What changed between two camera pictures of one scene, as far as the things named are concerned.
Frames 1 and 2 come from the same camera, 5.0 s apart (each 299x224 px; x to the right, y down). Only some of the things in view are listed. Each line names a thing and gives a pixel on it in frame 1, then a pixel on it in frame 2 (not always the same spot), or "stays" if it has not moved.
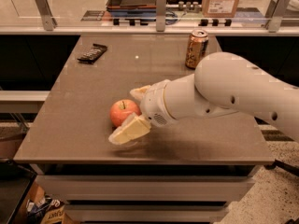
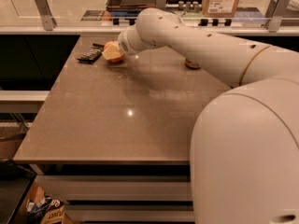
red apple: [120, 110] → [117, 46]
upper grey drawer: [147, 188] stays
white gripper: [153, 104] → [125, 45]
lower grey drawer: [148, 213] stays
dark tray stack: [134, 1] stays
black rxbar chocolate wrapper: [92, 56] stays
